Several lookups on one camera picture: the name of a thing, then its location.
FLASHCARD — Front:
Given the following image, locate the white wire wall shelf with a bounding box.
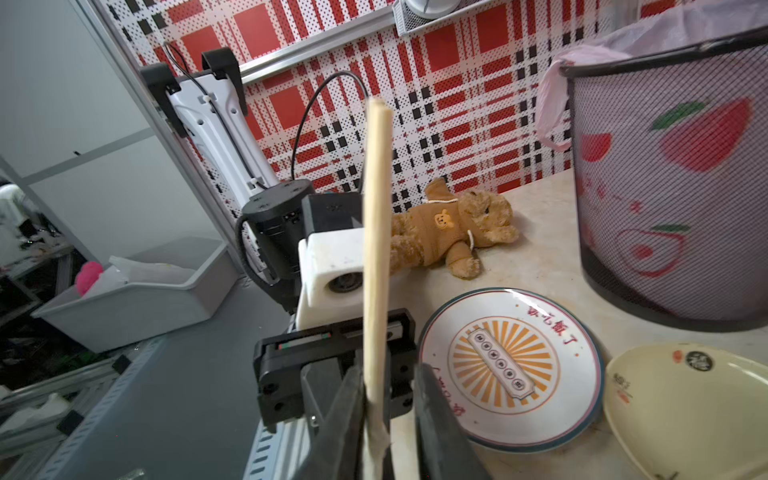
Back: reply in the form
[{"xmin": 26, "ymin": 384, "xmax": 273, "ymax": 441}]
[{"xmin": 392, "ymin": 0, "xmax": 488, "ymax": 37}]

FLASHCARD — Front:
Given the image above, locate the brown teddy bear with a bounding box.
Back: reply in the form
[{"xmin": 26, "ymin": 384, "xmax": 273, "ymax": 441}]
[{"xmin": 390, "ymin": 178, "xmax": 519, "ymax": 280}]

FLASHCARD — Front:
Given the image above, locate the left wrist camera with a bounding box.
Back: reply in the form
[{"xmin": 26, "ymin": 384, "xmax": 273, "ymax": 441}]
[{"xmin": 295, "ymin": 192, "xmax": 364, "ymax": 330}]

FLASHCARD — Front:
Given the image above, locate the pink plastic bin liner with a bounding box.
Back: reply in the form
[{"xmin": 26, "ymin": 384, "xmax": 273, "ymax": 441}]
[{"xmin": 535, "ymin": 0, "xmax": 767, "ymax": 152}]

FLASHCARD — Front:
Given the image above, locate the white alarm clock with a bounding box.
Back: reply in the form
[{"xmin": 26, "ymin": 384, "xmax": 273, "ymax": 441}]
[{"xmin": 405, "ymin": 0, "xmax": 461, "ymax": 20}]

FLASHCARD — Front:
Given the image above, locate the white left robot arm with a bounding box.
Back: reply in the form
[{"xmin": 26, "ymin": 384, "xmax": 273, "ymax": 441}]
[{"xmin": 140, "ymin": 48, "xmax": 363, "ymax": 436}]

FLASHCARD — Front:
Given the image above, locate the cream plate with flowers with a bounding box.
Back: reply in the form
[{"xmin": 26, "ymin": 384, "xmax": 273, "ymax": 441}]
[{"xmin": 603, "ymin": 343, "xmax": 767, "ymax": 479}]

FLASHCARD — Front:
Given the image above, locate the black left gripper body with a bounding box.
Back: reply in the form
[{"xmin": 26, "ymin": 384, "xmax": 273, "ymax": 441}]
[{"xmin": 253, "ymin": 309, "xmax": 416, "ymax": 433}]

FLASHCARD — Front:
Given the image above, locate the white orange patterned plate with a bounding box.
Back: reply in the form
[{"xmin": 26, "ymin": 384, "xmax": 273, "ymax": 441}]
[{"xmin": 419, "ymin": 287, "xmax": 605, "ymax": 453}]

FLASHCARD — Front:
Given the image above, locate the grey plastic bin outside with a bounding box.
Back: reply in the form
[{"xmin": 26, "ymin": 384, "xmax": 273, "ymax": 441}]
[{"xmin": 32, "ymin": 237, "xmax": 239, "ymax": 353}]

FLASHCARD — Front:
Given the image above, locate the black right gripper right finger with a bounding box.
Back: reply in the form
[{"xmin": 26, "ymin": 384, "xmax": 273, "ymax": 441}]
[{"xmin": 414, "ymin": 363, "xmax": 491, "ymax": 480}]

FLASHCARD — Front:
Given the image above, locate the black mesh trash bin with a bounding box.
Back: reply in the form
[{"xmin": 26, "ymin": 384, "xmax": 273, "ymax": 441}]
[{"xmin": 562, "ymin": 28, "xmax": 767, "ymax": 332}]

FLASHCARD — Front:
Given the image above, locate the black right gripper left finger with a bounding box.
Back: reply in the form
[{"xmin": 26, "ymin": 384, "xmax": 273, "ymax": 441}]
[{"xmin": 293, "ymin": 365, "xmax": 365, "ymax": 479}]

